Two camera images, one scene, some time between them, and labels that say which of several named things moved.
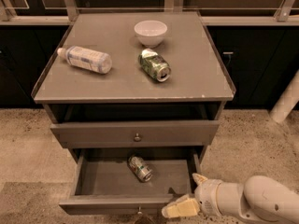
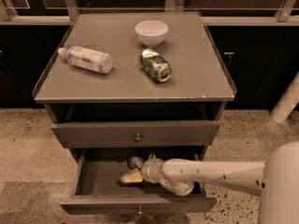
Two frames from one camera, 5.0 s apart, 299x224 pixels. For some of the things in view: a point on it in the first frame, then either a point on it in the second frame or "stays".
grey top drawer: x=135 y=134 stays
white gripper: x=207 y=194 → x=149 y=170
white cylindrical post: x=287 y=100 stays
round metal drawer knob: x=137 y=138 stays
